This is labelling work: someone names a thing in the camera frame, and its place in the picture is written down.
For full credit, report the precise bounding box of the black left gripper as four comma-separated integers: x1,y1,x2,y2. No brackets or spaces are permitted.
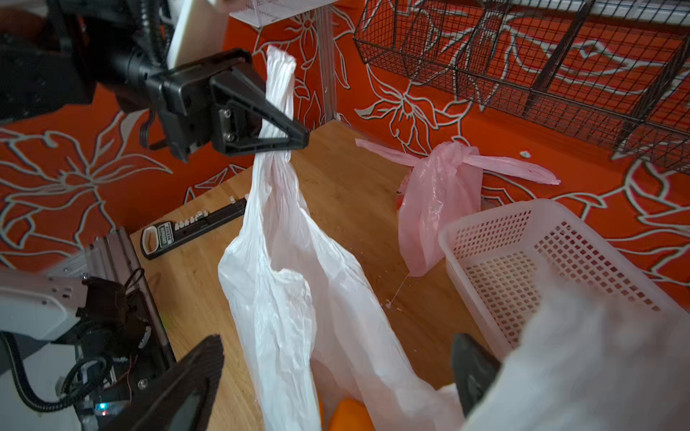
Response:
145,48,309,162

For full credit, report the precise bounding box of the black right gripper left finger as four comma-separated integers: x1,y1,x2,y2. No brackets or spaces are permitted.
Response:
103,334,225,431

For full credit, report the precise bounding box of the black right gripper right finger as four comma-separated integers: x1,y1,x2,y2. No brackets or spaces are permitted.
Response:
451,333,501,418

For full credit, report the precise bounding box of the white plastic bag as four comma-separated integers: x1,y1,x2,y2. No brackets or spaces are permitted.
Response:
216,45,690,431

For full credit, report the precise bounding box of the plain pink plastic bag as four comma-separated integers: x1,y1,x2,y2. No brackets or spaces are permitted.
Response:
355,138,561,277

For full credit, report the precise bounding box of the white perforated plastic basket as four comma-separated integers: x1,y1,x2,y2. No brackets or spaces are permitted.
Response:
438,199,687,359

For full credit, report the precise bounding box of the orange fruit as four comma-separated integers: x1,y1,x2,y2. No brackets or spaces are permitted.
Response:
328,399,376,431

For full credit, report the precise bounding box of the black plastic bag dispenser strip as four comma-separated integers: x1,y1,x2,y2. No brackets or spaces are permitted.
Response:
140,197,247,260

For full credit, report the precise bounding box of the black wire wall basket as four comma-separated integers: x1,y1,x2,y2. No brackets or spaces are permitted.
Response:
353,1,689,173

